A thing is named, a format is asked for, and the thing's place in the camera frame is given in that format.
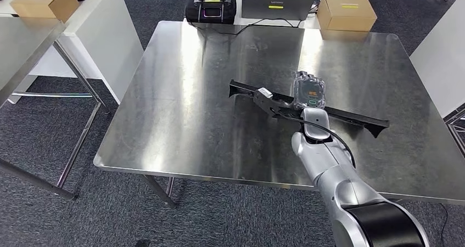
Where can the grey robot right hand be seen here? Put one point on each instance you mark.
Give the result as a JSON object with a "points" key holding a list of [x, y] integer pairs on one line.
{"points": [[308, 92]]}

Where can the grey laptop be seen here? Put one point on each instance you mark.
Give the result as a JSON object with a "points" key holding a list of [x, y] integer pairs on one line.
{"points": [[279, 1]]}

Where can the stainless steel workbench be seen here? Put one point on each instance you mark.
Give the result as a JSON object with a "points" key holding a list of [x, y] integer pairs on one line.
{"points": [[199, 110]]}

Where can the black plastic plate bracket part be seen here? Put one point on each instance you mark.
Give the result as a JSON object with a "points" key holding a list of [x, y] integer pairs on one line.
{"points": [[363, 121]]}

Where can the white table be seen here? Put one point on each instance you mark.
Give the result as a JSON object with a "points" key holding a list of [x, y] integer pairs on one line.
{"points": [[443, 56], [109, 38]]}

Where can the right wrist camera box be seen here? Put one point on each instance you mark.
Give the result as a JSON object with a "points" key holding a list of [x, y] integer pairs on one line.
{"points": [[263, 92]]}

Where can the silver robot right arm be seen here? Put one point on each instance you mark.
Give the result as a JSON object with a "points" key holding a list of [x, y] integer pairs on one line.
{"points": [[334, 165]]}

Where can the cardboard box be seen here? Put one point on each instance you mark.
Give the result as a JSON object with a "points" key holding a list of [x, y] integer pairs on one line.
{"points": [[40, 0], [345, 12]]}

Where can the black remote controller case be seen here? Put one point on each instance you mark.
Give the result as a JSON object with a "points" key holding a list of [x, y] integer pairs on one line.
{"points": [[210, 18]]}

